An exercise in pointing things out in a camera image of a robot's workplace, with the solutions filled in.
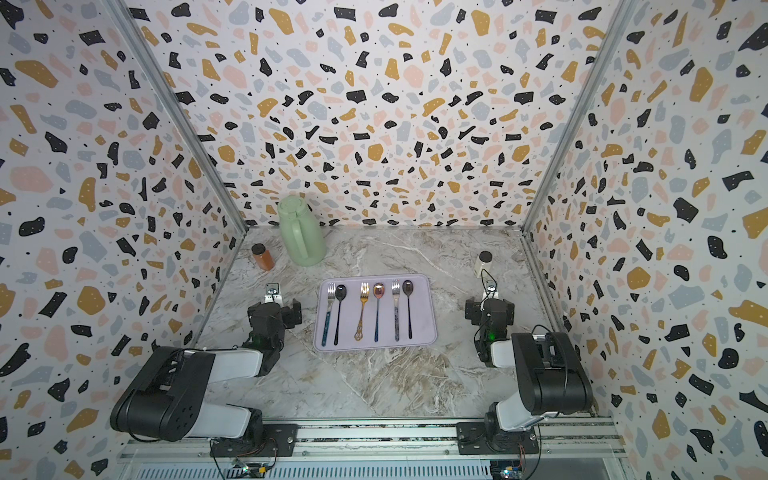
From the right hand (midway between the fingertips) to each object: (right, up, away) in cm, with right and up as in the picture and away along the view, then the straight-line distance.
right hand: (492, 298), depth 94 cm
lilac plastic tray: (-22, -5, +4) cm, 23 cm away
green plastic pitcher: (-60, +19, -1) cm, 63 cm away
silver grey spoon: (-27, +3, +9) cm, 28 cm away
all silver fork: (-31, +3, +9) cm, 32 cm away
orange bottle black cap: (-78, +16, +9) cm, 80 cm away
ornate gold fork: (-41, 0, +7) cm, 42 cm away
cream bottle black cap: (0, +13, +8) cm, 16 cm away
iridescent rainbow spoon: (-37, +1, +7) cm, 37 cm away
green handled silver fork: (-52, +2, +6) cm, 53 cm away
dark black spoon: (-49, +1, +6) cm, 49 cm away
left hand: (-66, 0, -3) cm, 66 cm away
